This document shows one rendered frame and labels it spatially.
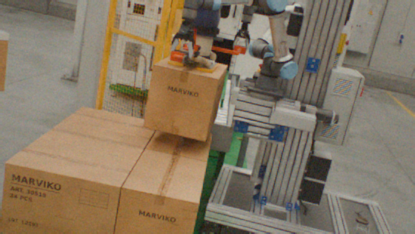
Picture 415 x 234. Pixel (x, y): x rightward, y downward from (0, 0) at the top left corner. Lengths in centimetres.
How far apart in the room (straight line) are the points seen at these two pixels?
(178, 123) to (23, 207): 99
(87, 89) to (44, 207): 201
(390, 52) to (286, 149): 955
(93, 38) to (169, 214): 229
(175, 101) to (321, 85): 96
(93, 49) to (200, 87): 174
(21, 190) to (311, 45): 190
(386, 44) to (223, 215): 991
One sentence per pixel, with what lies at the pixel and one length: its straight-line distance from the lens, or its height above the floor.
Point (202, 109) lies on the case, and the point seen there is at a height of 87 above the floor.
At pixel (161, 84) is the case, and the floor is 97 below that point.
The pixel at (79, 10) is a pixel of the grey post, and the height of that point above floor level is 94.
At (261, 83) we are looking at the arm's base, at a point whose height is 108.
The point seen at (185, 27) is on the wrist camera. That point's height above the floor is 136.
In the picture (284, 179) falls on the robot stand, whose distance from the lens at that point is 324.
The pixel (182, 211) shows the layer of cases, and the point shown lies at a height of 48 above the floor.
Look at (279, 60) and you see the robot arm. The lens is 274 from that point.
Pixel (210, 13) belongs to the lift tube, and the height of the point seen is 142.
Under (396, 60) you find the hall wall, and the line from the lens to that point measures 1260.
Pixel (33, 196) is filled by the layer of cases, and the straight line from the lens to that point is 255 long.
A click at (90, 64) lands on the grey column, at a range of 432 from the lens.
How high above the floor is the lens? 157
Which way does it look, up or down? 15 degrees down
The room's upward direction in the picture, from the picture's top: 12 degrees clockwise
